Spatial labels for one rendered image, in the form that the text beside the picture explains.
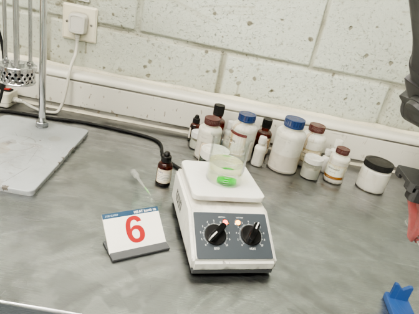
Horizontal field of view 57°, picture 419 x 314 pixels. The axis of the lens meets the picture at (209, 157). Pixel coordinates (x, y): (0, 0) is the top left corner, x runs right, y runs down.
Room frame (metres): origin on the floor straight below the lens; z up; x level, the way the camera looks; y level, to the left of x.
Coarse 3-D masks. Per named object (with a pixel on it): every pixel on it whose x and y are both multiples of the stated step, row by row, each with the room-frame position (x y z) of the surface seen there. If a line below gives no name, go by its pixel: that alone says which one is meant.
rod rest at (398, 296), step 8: (392, 288) 0.47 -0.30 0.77; (400, 288) 0.46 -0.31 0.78; (408, 288) 0.46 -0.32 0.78; (384, 296) 0.47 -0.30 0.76; (392, 296) 0.46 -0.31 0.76; (400, 296) 0.46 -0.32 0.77; (408, 296) 0.46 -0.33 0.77; (392, 304) 0.45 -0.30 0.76; (400, 304) 0.45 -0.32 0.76; (408, 304) 0.46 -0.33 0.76; (392, 312) 0.43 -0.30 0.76; (400, 312) 0.44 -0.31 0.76; (408, 312) 0.44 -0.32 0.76
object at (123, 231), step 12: (132, 216) 0.50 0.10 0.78; (144, 216) 0.51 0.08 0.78; (156, 216) 0.52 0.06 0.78; (108, 228) 0.47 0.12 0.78; (120, 228) 0.47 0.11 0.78; (132, 228) 0.48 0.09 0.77; (144, 228) 0.49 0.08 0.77; (156, 228) 0.50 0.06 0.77; (120, 240) 0.46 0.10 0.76; (132, 240) 0.47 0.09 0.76; (144, 240) 0.48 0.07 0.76
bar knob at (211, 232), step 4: (212, 224) 0.48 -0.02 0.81; (216, 224) 0.49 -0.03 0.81; (220, 224) 0.48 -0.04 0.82; (224, 224) 0.48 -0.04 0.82; (208, 228) 0.48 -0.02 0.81; (212, 228) 0.48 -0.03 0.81; (216, 228) 0.47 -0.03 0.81; (220, 228) 0.47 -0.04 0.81; (224, 228) 0.47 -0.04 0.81; (208, 232) 0.47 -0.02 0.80; (212, 232) 0.46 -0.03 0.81; (216, 232) 0.46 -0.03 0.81; (220, 232) 0.46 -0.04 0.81; (224, 232) 0.48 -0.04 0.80; (208, 236) 0.47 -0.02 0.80; (212, 236) 0.45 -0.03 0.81; (216, 236) 0.46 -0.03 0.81; (220, 236) 0.47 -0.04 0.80; (224, 236) 0.47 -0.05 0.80; (208, 240) 0.46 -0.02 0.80; (212, 240) 0.46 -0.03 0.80; (216, 240) 0.46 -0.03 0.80; (220, 240) 0.47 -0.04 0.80; (216, 244) 0.46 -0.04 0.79
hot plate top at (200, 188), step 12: (192, 168) 0.59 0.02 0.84; (204, 168) 0.60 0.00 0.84; (192, 180) 0.55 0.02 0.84; (204, 180) 0.56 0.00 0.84; (252, 180) 0.60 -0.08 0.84; (192, 192) 0.52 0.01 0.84; (204, 192) 0.52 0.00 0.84; (216, 192) 0.53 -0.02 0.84; (228, 192) 0.54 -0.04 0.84; (240, 192) 0.55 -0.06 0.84; (252, 192) 0.55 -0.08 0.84
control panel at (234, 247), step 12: (204, 216) 0.49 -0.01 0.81; (216, 216) 0.50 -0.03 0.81; (228, 216) 0.51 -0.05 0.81; (240, 216) 0.51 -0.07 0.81; (252, 216) 0.52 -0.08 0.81; (264, 216) 0.53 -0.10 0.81; (204, 228) 0.48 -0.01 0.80; (228, 228) 0.49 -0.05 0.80; (240, 228) 0.50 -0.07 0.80; (264, 228) 0.51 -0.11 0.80; (204, 240) 0.46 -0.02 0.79; (228, 240) 0.47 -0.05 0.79; (240, 240) 0.48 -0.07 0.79; (264, 240) 0.49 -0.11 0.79; (204, 252) 0.45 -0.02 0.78; (216, 252) 0.45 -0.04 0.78; (228, 252) 0.46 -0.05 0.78; (240, 252) 0.46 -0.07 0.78; (252, 252) 0.47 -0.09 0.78; (264, 252) 0.48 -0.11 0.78
